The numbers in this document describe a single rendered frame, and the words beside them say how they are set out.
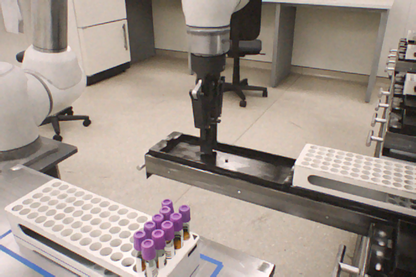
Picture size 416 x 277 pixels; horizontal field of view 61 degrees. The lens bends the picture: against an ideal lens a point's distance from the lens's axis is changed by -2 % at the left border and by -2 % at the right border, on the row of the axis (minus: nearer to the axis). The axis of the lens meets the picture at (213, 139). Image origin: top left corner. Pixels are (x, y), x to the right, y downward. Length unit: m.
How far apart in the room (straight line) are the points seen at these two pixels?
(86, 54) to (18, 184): 3.22
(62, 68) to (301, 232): 1.33
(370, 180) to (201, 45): 0.41
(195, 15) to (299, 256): 1.30
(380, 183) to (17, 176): 0.72
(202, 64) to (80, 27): 3.24
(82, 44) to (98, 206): 3.45
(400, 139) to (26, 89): 1.03
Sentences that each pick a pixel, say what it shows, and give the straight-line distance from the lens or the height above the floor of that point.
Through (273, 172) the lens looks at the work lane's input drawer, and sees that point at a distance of 0.79.
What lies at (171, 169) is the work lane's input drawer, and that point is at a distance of 0.83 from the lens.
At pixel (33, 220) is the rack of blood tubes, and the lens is 0.59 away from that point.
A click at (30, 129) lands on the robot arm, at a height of 0.80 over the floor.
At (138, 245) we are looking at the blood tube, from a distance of 0.44.
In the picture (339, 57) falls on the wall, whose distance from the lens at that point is 4.29.
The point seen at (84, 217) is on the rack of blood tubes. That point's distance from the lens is 0.57.
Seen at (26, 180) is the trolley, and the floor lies 0.82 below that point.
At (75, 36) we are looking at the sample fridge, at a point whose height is 0.54.
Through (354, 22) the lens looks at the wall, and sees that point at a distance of 4.21.
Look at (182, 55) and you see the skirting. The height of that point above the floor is 0.05.
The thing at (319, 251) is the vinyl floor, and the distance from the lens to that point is 1.81.
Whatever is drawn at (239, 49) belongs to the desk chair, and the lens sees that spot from 3.23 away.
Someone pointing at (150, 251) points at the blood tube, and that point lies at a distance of 0.42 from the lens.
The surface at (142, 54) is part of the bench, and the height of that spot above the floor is 0.09.
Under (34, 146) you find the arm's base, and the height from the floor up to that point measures 0.74.
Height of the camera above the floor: 1.22
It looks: 27 degrees down
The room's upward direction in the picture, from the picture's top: straight up
